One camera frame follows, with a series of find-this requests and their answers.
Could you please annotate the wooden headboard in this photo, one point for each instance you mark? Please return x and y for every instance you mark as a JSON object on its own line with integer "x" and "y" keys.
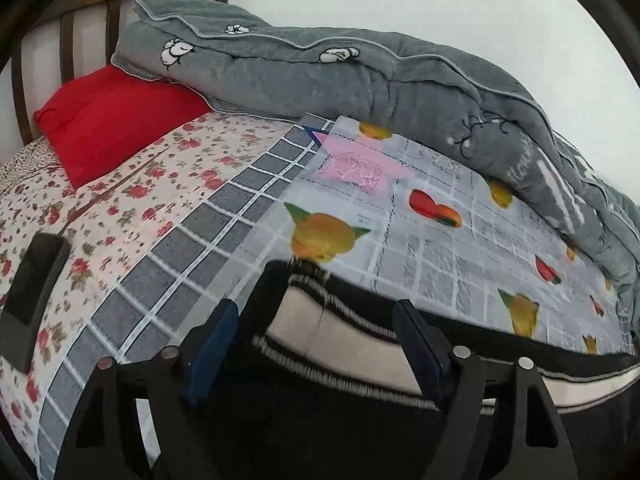
{"x": 67, "y": 25}

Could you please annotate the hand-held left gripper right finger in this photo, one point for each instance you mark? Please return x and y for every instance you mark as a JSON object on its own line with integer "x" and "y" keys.
{"x": 416, "y": 345}

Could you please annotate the red pillow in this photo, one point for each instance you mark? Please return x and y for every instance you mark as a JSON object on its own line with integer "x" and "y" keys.
{"x": 115, "y": 120}

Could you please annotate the black pants with striped waistband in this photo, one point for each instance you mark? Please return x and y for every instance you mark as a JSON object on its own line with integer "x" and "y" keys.
{"x": 320, "y": 410}

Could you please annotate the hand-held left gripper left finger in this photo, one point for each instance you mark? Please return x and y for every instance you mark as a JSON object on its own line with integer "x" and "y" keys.
{"x": 215, "y": 350}

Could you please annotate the fruit-print plastic cloth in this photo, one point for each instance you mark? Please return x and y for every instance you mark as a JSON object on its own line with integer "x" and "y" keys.
{"x": 400, "y": 240}

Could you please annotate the grey quilt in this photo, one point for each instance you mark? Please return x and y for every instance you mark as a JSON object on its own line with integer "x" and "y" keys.
{"x": 325, "y": 85}

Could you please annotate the black phone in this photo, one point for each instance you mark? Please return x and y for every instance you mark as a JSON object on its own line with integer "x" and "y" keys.
{"x": 30, "y": 300}

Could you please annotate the grey checked sheet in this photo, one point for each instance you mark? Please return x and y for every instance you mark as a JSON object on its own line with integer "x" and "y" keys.
{"x": 165, "y": 270}

